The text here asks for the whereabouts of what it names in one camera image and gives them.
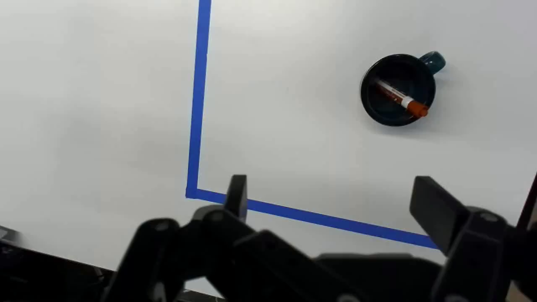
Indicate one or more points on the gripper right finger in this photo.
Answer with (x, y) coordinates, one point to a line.
(470, 243)

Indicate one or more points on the blue tape line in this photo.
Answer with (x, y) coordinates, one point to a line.
(197, 126)

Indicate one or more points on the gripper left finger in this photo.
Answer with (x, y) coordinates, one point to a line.
(235, 251)

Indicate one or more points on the orange capped marker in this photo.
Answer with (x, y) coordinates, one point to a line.
(403, 100)

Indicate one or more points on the dark teal mug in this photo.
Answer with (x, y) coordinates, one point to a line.
(398, 88)

